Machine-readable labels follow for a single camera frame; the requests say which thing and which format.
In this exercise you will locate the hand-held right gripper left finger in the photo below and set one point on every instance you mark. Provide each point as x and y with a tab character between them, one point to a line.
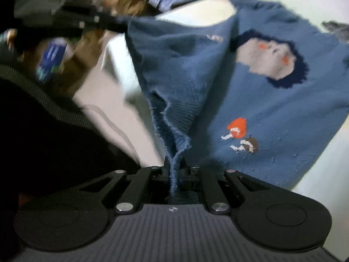
136	188

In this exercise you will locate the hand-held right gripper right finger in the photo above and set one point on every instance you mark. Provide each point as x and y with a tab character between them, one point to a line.
210	188

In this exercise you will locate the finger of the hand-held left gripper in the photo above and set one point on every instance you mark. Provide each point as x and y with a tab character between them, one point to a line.
103	21

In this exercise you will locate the blue knit sweater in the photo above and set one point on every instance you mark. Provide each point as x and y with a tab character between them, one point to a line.
218	101

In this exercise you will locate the blue white packet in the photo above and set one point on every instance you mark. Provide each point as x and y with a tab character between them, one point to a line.
50	57

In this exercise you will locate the cardboard box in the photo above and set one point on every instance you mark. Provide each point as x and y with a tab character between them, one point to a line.
81	60

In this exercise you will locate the person's black jacket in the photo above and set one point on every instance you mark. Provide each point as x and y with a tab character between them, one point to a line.
41	142

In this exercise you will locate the grey striped garment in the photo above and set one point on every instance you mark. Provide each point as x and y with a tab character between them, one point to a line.
338	30

